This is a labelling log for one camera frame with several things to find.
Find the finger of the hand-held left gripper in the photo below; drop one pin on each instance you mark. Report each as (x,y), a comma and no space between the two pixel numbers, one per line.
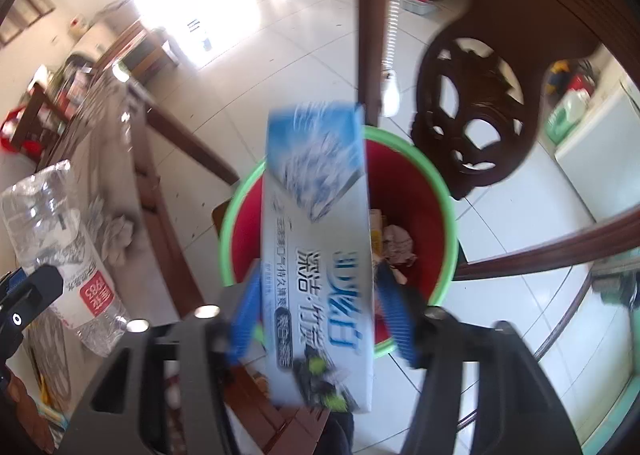
(37,290)
(17,278)

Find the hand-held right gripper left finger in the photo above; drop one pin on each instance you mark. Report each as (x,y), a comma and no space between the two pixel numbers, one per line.
(245,317)

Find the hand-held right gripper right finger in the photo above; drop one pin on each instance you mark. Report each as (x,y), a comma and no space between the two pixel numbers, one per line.
(397,317)

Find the clear plastic bottle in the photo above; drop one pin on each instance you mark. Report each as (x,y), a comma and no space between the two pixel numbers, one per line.
(55,235)

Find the blue white toothpaste box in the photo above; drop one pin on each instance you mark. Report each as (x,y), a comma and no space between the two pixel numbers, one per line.
(320,235)

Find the red bin with green rim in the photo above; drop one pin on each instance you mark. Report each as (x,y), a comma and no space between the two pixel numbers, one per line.
(420,185)

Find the red bag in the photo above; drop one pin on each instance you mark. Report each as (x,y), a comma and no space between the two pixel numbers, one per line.
(12,127)

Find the green black object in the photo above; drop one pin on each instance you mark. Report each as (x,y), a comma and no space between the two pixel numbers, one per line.
(615,285)

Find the carved wooden chair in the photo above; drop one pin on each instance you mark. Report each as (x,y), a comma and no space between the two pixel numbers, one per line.
(430,100)

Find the green detergent bottle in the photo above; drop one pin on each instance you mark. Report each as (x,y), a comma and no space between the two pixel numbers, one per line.
(565,120)

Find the white cabinet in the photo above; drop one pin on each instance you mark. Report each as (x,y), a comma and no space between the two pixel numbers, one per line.
(600,150)

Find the red white dustpan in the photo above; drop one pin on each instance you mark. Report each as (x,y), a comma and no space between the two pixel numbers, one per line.
(417,5)

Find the wooden frame sofa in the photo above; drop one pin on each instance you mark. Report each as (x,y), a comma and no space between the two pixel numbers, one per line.
(150,55)

